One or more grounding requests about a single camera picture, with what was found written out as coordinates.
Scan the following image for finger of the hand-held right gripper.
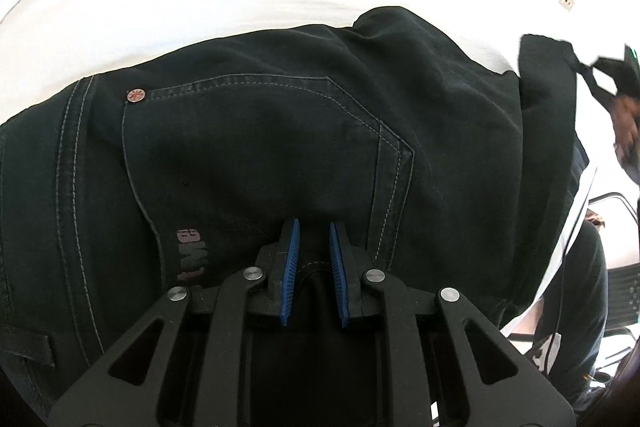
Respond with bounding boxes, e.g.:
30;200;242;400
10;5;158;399
575;56;627;98

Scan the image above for person's dark trouser leg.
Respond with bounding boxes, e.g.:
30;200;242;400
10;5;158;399
530;222;609;408

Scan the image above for black denim pants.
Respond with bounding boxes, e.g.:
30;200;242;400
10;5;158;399
0;7;588;427

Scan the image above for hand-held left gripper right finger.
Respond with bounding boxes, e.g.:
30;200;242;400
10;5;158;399
328;220;576;427

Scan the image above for person's right hand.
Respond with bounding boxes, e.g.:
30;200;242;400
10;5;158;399
611;94;640;184

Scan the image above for black chair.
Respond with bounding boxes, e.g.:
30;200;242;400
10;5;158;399
585;191;640;360

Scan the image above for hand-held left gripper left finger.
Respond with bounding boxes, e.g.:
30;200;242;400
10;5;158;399
50;218;301;427

